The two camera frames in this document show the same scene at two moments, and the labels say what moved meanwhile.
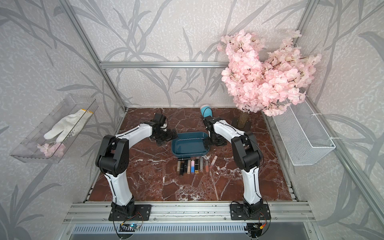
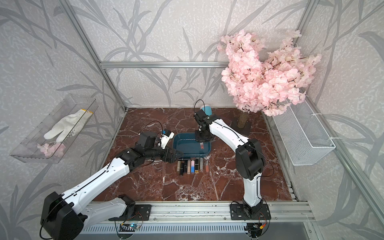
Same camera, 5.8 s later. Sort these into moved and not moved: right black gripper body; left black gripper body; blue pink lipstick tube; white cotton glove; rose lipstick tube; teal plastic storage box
Moved: right black gripper body; left black gripper body
Not moved: white cotton glove; teal plastic storage box; rose lipstick tube; blue pink lipstick tube
